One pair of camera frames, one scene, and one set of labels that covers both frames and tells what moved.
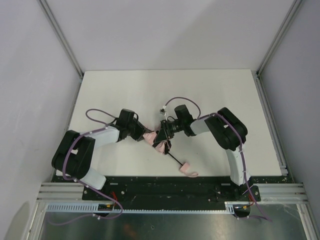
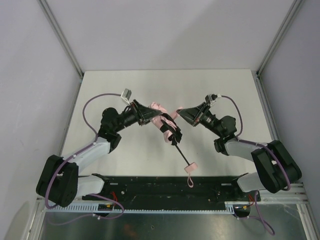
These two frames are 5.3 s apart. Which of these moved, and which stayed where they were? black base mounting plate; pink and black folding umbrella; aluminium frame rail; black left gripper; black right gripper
Moved: pink and black folding umbrella; black right gripper; black left gripper
Stayed: aluminium frame rail; black base mounting plate
